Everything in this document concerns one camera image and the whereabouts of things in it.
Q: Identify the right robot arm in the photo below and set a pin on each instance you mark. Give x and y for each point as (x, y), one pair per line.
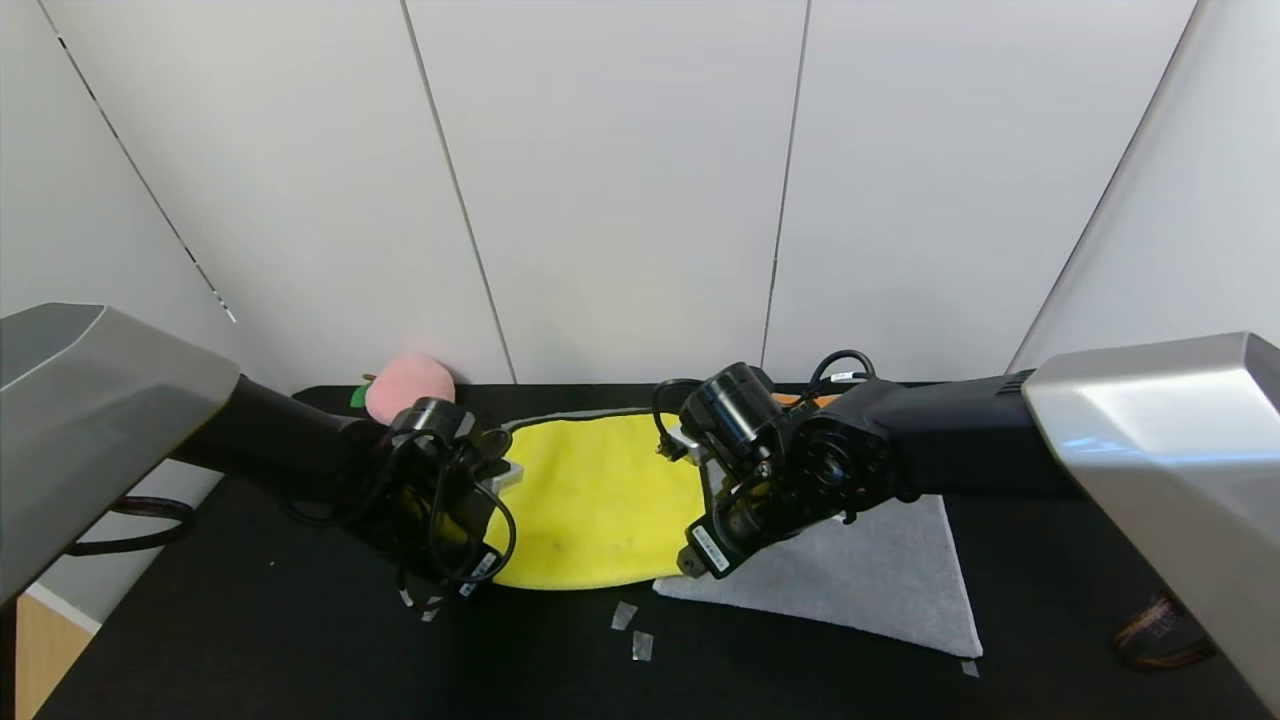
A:
(1150, 440)

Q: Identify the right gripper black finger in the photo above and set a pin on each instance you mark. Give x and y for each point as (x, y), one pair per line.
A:
(689, 562)

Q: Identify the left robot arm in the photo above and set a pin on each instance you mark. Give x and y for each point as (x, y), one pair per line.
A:
(90, 420)

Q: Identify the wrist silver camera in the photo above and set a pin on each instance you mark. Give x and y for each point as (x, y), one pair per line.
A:
(685, 440)
(505, 478)

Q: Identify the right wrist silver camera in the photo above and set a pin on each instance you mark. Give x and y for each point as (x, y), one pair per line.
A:
(685, 440)

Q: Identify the yellow microfibre towel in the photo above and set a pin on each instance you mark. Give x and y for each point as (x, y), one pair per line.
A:
(600, 500)

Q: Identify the grey towel with orange stripes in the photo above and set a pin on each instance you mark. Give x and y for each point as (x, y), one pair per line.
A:
(880, 580)

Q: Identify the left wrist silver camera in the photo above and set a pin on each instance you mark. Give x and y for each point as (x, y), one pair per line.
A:
(505, 478)

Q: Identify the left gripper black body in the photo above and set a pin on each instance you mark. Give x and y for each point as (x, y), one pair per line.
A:
(478, 570)

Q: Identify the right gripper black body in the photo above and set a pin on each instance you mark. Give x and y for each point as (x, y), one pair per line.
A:
(709, 549)

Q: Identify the pink peach plush toy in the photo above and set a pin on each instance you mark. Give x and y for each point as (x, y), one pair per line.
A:
(405, 385)

